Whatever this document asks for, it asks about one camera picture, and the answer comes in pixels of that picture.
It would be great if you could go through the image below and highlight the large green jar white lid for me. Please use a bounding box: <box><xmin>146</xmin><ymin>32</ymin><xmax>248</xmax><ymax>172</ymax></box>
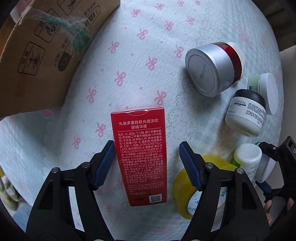
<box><xmin>254</xmin><ymin>154</ymin><xmax>276</xmax><ymax>183</ymax></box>

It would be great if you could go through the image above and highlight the white small bottle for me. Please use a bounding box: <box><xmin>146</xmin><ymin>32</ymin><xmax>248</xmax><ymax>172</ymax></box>
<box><xmin>231</xmin><ymin>144</ymin><xmax>262</xmax><ymax>182</ymax></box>

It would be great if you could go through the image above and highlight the white jar black lid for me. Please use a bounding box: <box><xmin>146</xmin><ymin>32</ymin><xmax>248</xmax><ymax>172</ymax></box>
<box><xmin>225</xmin><ymin>89</ymin><xmax>266</xmax><ymax>138</ymax></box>

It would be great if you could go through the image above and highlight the yellow tape roll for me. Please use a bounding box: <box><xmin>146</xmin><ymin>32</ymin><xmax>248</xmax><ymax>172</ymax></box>
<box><xmin>172</xmin><ymin>155</ymin><xmax>236</xmax><ymax>219</ymax></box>

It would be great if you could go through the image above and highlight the silver red cream jar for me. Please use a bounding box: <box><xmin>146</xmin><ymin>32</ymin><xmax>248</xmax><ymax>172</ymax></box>
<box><xmin>185</xmin><ymin>42</ymin><xmax>246</xmax><ymax>98</ymax></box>

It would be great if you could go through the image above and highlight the red cosmetic carton box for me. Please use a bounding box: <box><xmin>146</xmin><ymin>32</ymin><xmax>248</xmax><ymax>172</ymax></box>
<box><xmin>110</xmin><ymin>107</ymin><xmax>167</xmax><ymax>206</ymax></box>

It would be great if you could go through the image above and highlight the right hand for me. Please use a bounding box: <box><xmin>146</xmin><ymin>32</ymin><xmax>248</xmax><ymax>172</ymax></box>
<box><xmin>264</xmin><ymin>196</ymin><xmax>295</xmax><ymax>225</ymax></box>

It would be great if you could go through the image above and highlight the floral quilt bedspread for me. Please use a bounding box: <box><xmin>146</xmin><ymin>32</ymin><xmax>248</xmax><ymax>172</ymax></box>
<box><xmin>0</xmin><ymin>0</ymin><xmax>285</xmax><ymax>241</ymax></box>

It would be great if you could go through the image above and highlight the brown cardboard box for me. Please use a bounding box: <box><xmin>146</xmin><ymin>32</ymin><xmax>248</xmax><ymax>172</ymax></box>
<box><xmin>1</xmin><ymin>1</ymin><xmax>120</xmax><ymax>118</ymax></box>

